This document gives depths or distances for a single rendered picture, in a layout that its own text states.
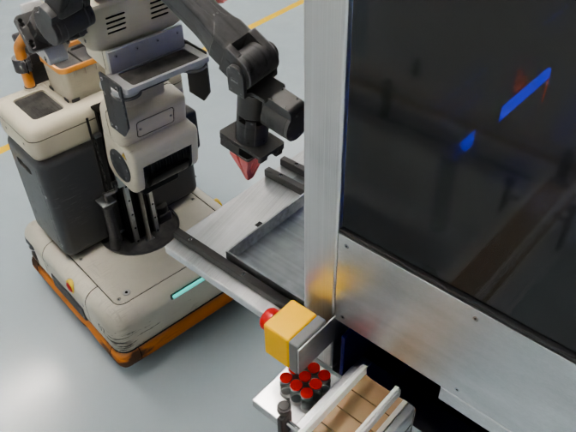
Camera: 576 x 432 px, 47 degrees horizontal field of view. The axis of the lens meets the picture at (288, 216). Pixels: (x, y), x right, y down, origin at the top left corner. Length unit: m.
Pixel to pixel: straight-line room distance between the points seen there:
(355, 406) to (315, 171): 0.39
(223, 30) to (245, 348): 1.46
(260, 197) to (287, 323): 0.52
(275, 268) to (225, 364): 0.99
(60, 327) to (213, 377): 0.61
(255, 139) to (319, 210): 0.25
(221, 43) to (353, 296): 0.44
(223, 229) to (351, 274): 0.52
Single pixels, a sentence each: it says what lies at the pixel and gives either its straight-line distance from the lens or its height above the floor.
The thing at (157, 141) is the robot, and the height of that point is 0.80.
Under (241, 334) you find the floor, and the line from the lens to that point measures 2.36.
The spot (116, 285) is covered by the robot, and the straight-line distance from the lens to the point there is 2.21.
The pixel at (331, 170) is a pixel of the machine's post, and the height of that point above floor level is 1.31.
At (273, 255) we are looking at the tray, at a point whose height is 0.88.
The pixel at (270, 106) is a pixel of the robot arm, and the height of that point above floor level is 1.28.
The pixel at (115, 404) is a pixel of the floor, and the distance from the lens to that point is 2.27.
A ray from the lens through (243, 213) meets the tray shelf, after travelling 1.47.
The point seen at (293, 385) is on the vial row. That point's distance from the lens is 1.11.
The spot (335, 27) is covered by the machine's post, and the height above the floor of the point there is 1.51.
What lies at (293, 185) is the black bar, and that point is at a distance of 1.51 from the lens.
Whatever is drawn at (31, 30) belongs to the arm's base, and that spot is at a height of 1.19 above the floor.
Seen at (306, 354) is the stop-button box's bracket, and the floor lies 1.00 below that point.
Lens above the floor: 1.84
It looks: 41 degrees down
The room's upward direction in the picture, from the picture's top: 1 degrees counter-clockwise
